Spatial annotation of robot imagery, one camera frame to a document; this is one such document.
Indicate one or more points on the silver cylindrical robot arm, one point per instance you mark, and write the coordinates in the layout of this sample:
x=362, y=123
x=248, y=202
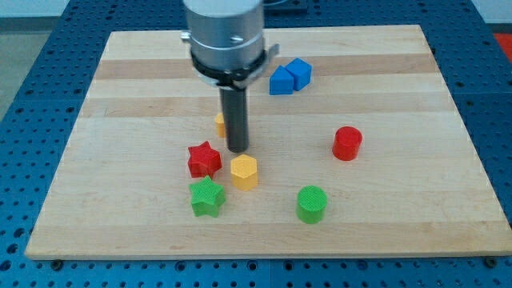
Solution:
x=225, y=34

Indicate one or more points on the green star block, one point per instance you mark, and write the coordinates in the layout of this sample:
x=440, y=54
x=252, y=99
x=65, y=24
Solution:
x=206, y=197

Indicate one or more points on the red cylinder block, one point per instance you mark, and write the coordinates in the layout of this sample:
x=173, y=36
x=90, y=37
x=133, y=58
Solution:
x=347, y=141

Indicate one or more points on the blue cube block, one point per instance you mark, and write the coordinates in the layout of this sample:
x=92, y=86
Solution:
x=301, y=72

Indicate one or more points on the wooden board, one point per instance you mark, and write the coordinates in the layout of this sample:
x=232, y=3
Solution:
x=416, y=189

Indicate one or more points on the yellow hexagon block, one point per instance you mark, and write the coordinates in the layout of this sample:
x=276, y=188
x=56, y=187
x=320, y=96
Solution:
x=244, y=172

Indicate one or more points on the red star block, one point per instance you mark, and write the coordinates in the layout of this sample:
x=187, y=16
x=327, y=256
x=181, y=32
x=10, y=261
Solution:
x=203, y=160

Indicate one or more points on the green cylinder block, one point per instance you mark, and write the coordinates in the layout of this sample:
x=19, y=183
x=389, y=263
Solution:
x=311, y=204

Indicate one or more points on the yellow block behind rod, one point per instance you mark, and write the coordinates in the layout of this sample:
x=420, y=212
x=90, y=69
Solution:
x=220, y=125

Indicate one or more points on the blue pentagon block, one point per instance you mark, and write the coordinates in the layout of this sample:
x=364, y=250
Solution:
x=281, y=82

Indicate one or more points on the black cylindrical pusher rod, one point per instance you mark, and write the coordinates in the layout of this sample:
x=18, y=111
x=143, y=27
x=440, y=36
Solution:
x=234, y=109

